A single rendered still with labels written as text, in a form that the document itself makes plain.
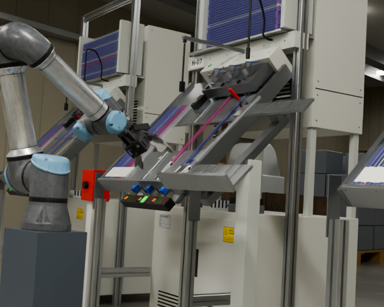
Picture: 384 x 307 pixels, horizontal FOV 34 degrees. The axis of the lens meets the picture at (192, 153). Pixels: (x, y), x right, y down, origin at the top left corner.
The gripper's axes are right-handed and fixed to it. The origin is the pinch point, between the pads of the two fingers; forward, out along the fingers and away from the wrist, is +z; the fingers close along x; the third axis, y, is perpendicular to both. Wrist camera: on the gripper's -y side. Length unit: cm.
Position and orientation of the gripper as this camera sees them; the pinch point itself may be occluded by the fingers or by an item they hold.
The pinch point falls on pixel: (158, 159)
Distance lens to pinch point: 237.3
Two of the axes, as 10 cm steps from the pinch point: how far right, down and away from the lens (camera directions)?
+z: 5.9, 7.0, 3.9
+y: -1.4, 5.7, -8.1
